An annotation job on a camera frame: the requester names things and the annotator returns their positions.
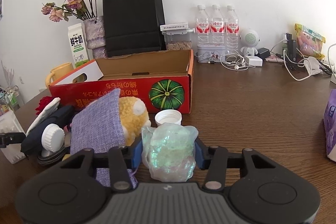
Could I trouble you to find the white earphones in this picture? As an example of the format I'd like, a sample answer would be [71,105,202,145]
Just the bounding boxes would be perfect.
[220,50,249,72]

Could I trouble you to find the iridescent plastic bag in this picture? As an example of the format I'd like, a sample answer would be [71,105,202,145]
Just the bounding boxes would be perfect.
[141,123,198,182]

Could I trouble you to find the white paper box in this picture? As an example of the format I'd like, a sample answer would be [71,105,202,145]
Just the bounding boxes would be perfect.
[160,23,189,31]

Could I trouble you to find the purple flower vase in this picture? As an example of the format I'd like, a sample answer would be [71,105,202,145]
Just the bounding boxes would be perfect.
[84,16,107,59]

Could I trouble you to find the black paper bag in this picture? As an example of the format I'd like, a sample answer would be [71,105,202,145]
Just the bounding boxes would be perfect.
[102,0,166,57]

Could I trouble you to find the purple fabric pouch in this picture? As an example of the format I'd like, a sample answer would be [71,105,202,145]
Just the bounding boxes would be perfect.
[69,88,139,189]

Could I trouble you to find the decorated tin box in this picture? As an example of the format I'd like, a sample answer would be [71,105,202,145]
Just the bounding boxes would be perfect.
[196,44,226,63]

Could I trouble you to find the red cardboard box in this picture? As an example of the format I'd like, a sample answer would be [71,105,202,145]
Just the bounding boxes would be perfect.
[49,50,194,114]

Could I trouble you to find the yellow plush toy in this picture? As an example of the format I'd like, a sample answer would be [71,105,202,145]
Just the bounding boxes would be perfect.
[118,97,151,146]

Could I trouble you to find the black phone stand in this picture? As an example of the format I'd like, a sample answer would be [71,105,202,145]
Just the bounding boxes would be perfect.
[283,32,297,69]

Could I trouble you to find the purple tissue pack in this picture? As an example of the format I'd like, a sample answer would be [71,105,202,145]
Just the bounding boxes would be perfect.
[323,89,336,162]

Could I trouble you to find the water bottle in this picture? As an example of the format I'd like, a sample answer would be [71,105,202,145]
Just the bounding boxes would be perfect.
[195,5,210,44]
[210,5,226,44]
[226,5,240,54]

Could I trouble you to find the white robot speaker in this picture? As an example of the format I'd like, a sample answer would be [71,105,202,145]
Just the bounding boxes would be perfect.
[240,28,260,56]

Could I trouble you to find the white milk carton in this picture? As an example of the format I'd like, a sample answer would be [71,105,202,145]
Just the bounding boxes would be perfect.
[68,23,89,68]

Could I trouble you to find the white jar with lid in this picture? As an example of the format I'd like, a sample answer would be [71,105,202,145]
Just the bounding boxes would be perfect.
[41,123,65,157]

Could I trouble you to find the white bottle cap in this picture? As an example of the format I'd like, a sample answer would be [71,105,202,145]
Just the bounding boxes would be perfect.
[154,109,182,126]

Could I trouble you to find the white charger block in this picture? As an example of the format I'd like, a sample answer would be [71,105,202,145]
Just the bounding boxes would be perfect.
[244,56,263,67]

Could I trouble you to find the red artificial rose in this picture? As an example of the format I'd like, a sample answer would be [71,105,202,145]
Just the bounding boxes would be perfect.
[35,96,54,115]

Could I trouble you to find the navy zipper pouch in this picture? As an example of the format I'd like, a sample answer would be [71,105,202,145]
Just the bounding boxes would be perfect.
[21,105,75,155]

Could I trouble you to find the wire storage rack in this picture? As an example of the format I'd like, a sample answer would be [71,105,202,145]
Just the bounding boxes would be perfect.
[0,87,20,115]

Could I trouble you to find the clear seed container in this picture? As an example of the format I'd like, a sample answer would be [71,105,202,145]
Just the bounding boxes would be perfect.
[162,29,194,51]

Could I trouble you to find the snack packet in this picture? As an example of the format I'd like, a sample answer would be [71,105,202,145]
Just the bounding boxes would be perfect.
[294,23,326,60]

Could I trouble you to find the yellow ceramic mug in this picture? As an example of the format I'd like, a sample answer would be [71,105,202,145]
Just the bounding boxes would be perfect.
[45,63,74,88]

